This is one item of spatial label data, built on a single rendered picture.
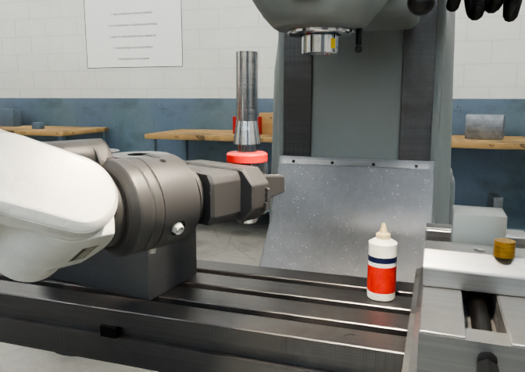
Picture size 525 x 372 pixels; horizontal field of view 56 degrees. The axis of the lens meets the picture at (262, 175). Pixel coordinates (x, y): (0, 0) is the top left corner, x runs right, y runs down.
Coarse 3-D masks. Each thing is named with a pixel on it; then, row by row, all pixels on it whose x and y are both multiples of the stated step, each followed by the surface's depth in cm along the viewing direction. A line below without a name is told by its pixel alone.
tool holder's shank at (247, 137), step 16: (240, 64) 54; (256, 64) 55; (240, 80) 55; (256, 80) 55; (240, 96) 55; (256, 96) 55; (240, 112) 55; (256, 112) 56; (240, 128) 55; (256, 128) 56; (240, 144) 55; (256, 144) 56
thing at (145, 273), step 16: (192, 240) 79; (96, 256) 74; (112, 256) 72; (128, 256) 71; (144, 256) 70; (160, 256) 72; (176, 256) 75; (192, 256) 79; (64, 272) 77; (80, 272) 76; (96, 272) 74; (112, 272) 73; (128, 272) 71; (144, 272) 70; (160, 272) 72; (176, 272) 76; (192, 272) 80; (112, 288) 73; (128, 288) 72; (144, 288) 71; (160, 288) 72
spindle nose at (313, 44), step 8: (304, 40) 64; (312, 40) 63; (320, 40) 63; (328, 40) 63; (336, 40) 64; (304, 48) 64; (312, 48) 63; (320, 48) 63; (328, 48) 63; (336, 48) 64
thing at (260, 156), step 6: (228, 156) 56; (234, 156) 55; (240, 156) 55; (246, 156) 55; (252, 156) 55; (258, 156) 55; (264, 156) 56; (234, 162) 55; (240, 162) 55; (246, 162) 55; (252, 162) 55; (258, 162) 55; (264, 162) 56
